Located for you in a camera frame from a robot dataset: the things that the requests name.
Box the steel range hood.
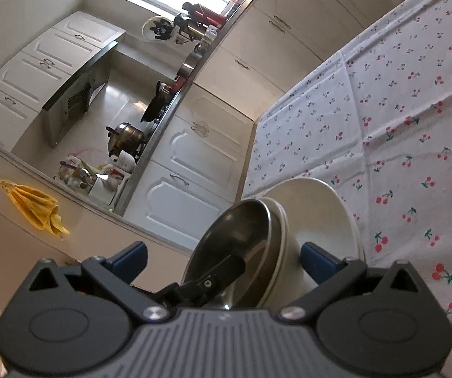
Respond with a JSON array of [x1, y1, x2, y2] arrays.
[[41, 41, 118, 148]]

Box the yellow hanging towel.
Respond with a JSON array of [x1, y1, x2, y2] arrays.
[[0, 178, 70, 239]]

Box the black frying pan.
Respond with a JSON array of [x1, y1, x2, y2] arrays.
[[140, 81, 173, 122]]

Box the brass stock pot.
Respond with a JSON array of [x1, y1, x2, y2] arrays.
[[106, 122, 146, 159]]

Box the white lower kitchen cabinets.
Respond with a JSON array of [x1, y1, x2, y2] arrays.
[[119, 0, 403, 249]]

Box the dish rack with items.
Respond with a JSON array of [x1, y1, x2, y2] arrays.
[[53, 151, 136, 212]]

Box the steel kettle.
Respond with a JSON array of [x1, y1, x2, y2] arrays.
[[174, 13, 207, 41]]

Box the red thermos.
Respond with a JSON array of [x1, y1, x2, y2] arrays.
[[182, 2, 227, 29]]

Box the cream bowl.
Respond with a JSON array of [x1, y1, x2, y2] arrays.
[[257, 197, 302, 314]]

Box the white upper cabinets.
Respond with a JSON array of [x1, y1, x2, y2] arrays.
[[0, 11, 126, 151]]

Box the large white plate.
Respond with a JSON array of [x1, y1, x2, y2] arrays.
[[262, 176, 367, 296]]

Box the stainless steel bowl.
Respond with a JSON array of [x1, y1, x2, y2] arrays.
[[182, 199, 280, 310]]

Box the cherry print tablecloth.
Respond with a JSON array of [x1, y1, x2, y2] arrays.
[[244, 0, 452, 377]]

